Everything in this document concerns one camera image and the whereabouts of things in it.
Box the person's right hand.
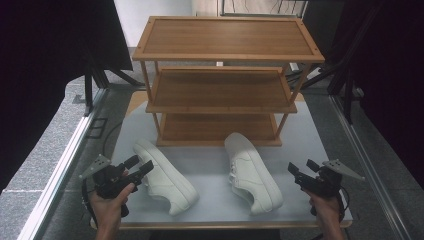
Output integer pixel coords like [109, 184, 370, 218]
[303, 187, 344, 232]

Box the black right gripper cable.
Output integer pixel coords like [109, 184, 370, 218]
[337, 185, 351, 224]

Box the black metal stand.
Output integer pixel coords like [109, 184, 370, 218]
[83, 49, 145, 118]
[301, 0, 384, 125]

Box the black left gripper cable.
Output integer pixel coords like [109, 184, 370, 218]
[81, 179, 98, 228]

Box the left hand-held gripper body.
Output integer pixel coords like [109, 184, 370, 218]
[78, 153, 144, 218]

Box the black floor cable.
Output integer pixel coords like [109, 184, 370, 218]
[101, 121, 124, 168]

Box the wooden three-tier shoe rack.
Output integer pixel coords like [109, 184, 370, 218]
[132, 15, 326, 148]

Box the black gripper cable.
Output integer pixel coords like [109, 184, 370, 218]
[337, 185, 351, 224]
[81, 179, 98, 228]

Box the aluminium rail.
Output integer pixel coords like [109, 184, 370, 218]
[328, 94, 413, 240]
[16, 87, 110, 240]

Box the white sneaker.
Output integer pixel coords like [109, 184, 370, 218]
[132, 138, 201, 217]
[223, 131, 285, 216]

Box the person's left hand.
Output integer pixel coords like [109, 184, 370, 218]
[88, 169, 137, 232]

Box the dark curtain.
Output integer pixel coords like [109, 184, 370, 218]
[0, 0, 134, 195]
[328, 0, 424, 189]

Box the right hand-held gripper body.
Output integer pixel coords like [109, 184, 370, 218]
[294, 158, 366, 217]

